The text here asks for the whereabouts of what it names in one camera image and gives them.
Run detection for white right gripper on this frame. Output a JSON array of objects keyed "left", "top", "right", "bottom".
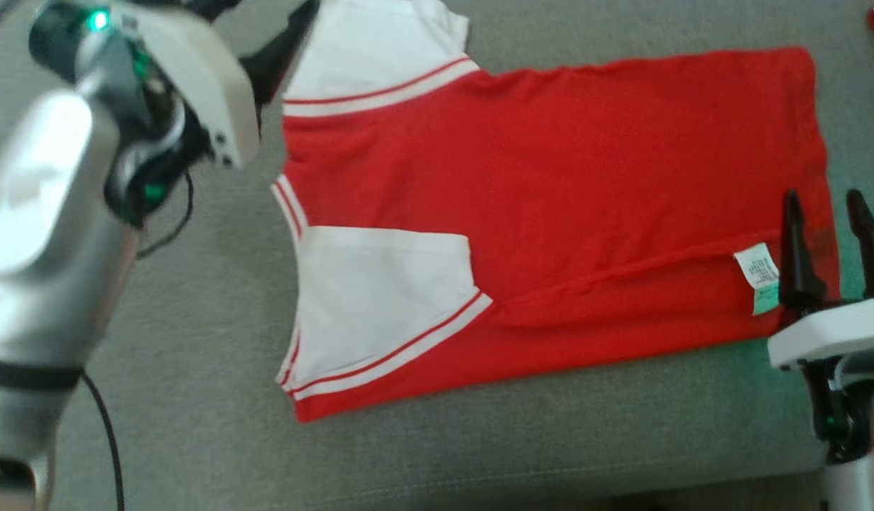
[{"left": 767, "top": 188, "right": 874, "bottom": 370}]

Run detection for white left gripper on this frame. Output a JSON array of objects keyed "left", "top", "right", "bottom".
[{"left": 28, "top": 0, "right": 321, "bottom": 168}]

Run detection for red and white shirt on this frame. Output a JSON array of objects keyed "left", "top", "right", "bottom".
[{"left": 270, "top": 0, "right": 843, "bottom": 424}]

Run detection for large grey sofa seat cushion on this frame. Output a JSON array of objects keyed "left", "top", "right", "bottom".
[{"left": 0, "top": 0, "right": 874, "bottom": 511}]

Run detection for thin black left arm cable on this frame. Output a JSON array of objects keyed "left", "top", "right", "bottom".
[{"left": 80, "top": 169, "right": 195, "bottom": 511}]

